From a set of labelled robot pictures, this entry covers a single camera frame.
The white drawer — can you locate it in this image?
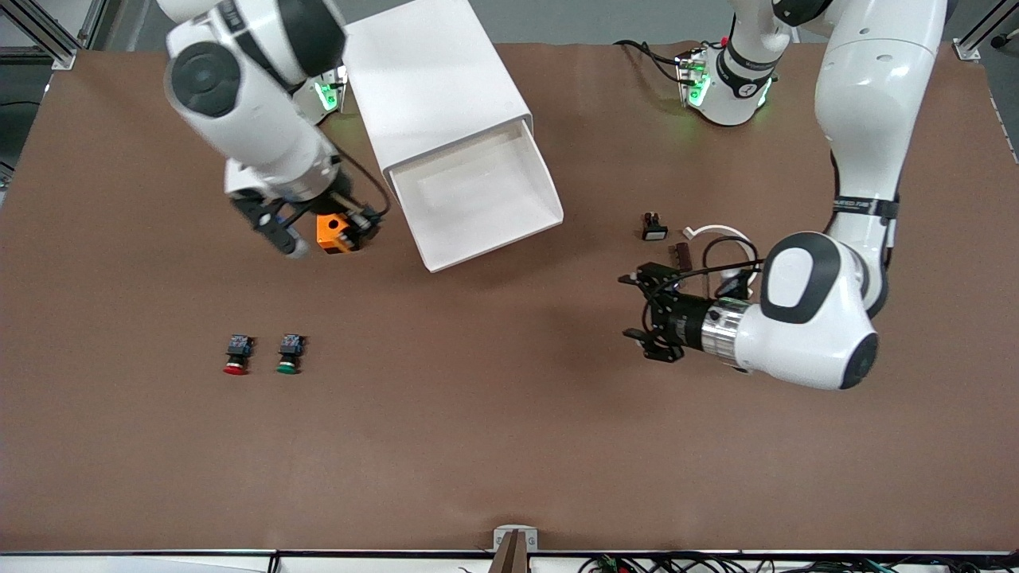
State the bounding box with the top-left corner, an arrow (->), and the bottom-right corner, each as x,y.
388,119 -> 565,274

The orange button box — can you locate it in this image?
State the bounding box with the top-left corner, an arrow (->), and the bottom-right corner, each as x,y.
316,212 -> 361,255

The green push button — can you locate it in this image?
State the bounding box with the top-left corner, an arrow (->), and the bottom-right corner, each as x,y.
276,333 -> 307,375

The white drawer cabinet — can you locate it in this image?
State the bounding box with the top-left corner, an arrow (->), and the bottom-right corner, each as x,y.
342,0 -> 533,172

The red push button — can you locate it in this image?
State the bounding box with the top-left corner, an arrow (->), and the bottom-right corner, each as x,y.
223,334 -> 255,376

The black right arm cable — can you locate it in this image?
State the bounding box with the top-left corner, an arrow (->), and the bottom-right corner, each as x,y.
334,151 -> 392,220

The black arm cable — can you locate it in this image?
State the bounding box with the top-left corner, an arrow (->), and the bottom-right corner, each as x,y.
334,151 -> 392,220
701,235 -> 765,287

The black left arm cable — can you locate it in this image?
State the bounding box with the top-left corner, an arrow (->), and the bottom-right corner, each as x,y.
701,235 -> 765,287

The white curved bracket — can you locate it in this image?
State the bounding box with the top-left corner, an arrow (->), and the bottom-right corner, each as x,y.
683,225 -> 759,275

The black base cable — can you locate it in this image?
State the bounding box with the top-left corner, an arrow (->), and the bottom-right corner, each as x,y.
615,40 -> 687,87

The tangled cable bundle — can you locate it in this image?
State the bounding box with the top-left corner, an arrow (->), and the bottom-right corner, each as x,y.
580,552 -> 1019,573

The white table edge rail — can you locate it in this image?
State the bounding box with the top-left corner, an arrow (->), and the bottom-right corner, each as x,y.
0,549 -> 1019,573

